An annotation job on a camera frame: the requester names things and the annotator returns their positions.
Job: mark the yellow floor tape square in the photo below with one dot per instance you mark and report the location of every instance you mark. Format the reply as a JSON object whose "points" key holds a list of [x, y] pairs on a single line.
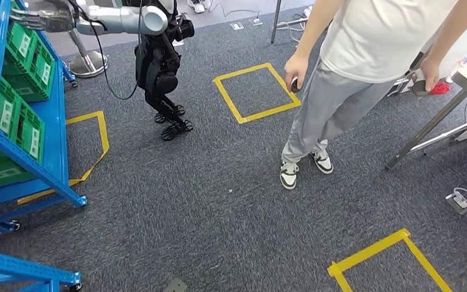
{"points": [[269, 113], [370, 250]]}

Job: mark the grey metal workbench frame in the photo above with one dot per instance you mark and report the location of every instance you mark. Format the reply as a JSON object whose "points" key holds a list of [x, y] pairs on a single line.
{"points": [[439, 139]]}

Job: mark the yellow floor tape line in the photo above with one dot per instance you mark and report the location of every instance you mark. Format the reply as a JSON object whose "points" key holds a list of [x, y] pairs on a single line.
{"points": [[102, 133]]}

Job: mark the grey floor socket box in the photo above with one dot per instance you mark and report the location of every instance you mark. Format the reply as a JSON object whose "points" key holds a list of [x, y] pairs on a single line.
{"points": [[458, 202]]}

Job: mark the black and silver humanoid robot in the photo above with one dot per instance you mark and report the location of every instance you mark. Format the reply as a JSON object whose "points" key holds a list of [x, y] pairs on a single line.
{"points": [[157, 68]]}

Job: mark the red floor object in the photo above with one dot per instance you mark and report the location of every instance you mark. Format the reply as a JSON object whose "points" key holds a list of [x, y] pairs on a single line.
{"points": [[440, 88]]}

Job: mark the metal table leg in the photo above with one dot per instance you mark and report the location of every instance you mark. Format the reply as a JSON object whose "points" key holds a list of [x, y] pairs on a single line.
{"points": [[276, 20]]}

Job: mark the grey metal workbench leg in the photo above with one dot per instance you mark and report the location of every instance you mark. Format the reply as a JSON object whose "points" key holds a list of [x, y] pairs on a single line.
{"points": [[427, 129]]}

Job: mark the person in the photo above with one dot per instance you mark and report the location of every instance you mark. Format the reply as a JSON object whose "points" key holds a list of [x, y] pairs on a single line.
{"points": [[358, 40], [197, 6]]}

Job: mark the chrome barrier stanchion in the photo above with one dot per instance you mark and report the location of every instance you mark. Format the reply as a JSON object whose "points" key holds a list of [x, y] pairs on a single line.
{"points": [[88, 64]]}

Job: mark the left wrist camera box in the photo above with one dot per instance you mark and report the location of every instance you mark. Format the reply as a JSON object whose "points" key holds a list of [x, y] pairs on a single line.
{"points": [[176, 285]]}

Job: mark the black handheld controller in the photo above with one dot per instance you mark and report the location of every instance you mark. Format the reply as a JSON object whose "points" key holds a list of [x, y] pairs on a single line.
{"points": [[420, 88], [295, 85]]}

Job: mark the small floor socket plate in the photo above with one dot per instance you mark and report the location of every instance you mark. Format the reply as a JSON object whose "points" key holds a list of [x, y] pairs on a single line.
{"points": [[236, 26], [257, 21]]}

